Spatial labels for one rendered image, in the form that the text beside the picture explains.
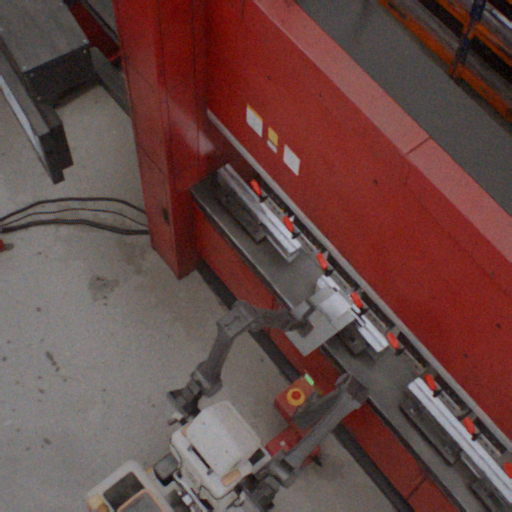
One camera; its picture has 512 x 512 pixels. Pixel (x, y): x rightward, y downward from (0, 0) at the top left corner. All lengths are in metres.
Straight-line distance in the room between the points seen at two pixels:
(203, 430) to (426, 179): 1.21
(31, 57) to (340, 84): 1.09
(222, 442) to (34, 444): 1.68
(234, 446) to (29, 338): 1.94
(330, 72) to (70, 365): 2.54
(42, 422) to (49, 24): 2.14
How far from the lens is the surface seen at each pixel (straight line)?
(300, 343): 3.80
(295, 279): 4.04
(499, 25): 5.04
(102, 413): 4.78
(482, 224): 2.63
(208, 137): 4.00
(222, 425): 3.29
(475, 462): 3.81
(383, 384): 3.92
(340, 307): 3.87
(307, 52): 2.85
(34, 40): 3.37
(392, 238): 3.10
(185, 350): 4.85
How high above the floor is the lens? 4.56
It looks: 65 degrees down
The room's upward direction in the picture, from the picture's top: 4 degrees clockwise
